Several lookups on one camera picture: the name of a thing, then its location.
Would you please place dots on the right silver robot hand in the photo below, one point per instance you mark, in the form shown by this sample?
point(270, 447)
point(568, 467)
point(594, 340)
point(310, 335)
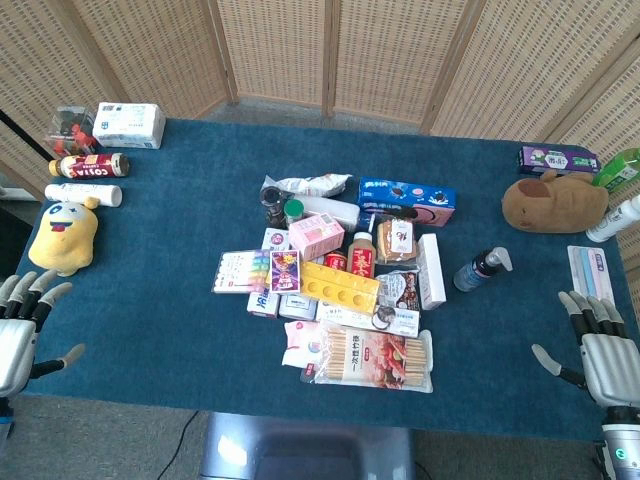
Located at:
point(610, 365)

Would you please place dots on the yellow box with holes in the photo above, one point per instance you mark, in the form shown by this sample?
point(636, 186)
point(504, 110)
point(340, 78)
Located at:
point(340, 289)

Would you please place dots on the blue Oreo cookie box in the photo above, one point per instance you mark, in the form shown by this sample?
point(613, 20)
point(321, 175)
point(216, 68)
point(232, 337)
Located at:
point(407, 200)

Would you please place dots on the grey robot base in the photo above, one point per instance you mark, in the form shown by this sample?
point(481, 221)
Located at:
point(305, 447)

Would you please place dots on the white snack bag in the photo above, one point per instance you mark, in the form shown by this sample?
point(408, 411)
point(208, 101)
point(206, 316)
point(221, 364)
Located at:
point(312, 184)

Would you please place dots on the clear box with red toy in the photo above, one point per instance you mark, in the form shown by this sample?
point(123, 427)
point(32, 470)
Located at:
point(70, 131)

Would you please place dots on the brown milk tea bottle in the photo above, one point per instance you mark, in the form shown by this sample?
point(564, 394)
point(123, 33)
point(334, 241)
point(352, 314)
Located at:
point(361, 255)

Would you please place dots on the pink carton box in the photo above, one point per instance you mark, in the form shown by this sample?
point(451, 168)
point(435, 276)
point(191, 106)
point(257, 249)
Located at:
point(316, 235)

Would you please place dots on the Costa coffee bottle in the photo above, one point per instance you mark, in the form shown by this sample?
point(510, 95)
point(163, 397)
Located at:
point(92, 165)

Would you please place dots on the small white purple-logo box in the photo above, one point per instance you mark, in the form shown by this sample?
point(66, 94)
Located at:
point(276, 239)

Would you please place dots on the wrapped bread snack packet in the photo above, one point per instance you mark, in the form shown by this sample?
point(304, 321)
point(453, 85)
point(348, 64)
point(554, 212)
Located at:
point(396, 240)

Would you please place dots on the wicker folding screen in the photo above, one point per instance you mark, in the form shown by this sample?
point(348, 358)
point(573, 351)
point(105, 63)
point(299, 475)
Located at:
point(275, 50)

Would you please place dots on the pink and white pouch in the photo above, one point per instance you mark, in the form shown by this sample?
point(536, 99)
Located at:
point(300, 342)

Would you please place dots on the white wrapped roll packet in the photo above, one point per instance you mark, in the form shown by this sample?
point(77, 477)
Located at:
point(332, 209)

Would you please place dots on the tall white box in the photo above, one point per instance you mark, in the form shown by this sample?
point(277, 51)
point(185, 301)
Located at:
point(431, 272)

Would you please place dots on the white plastic bottle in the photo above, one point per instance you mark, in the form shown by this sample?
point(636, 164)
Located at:
point(612, 220)

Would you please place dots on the blue and white box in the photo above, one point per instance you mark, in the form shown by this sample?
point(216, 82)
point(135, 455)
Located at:
point(263, 304)

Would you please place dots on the white tissue pack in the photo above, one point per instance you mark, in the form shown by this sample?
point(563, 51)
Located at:
point(129, 125)

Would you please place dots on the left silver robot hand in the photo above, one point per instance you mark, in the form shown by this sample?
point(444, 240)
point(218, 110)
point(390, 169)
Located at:
point(12, 350)

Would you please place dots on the blue table cloth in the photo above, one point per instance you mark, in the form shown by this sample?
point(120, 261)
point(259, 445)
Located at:
point(165, 260)

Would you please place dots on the purple toothpaste box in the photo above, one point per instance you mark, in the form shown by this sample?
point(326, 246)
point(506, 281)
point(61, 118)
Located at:
point(557, 160)

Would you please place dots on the dark chocolate snack packet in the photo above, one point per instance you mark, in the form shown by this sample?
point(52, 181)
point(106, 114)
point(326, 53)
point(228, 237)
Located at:
point(400, 289)

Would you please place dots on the pastel highlighter pen pack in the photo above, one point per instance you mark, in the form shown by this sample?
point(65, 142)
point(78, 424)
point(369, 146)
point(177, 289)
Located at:
point(240, 272)

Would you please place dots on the green plastic bottle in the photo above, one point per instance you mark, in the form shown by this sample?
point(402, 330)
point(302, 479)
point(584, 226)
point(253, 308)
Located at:
point(620, 172)

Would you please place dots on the long white cookie box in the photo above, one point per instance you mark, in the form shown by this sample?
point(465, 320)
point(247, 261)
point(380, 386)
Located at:
point(370, 320)

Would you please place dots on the black grinder jar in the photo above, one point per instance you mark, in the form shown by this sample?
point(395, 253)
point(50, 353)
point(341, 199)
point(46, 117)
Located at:
point(272, 200)

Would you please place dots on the dark blue spray bottle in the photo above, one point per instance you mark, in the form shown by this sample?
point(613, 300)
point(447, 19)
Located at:
point(472, 274)

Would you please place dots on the purple card pack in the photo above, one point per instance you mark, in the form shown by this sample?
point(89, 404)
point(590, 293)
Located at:
point(285, 270)

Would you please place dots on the red drink can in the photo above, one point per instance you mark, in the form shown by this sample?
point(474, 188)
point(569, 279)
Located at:
point(336, 261)

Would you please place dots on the white cylindrical tube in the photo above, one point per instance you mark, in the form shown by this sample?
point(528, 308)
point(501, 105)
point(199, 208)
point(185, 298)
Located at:
point(82, 194)

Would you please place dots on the jar with green lid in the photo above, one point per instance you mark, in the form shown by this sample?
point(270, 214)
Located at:
point(293, 210)

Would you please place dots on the toothbrush blister pack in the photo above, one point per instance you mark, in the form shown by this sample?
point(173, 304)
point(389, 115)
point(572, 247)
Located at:
point(592, 272)

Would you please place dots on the brown capybara plush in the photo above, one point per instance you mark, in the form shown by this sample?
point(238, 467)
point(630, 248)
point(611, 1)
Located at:
point(560, 205)

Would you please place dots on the yellow plush toy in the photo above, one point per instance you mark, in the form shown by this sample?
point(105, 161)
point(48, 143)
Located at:
point(62, 240)

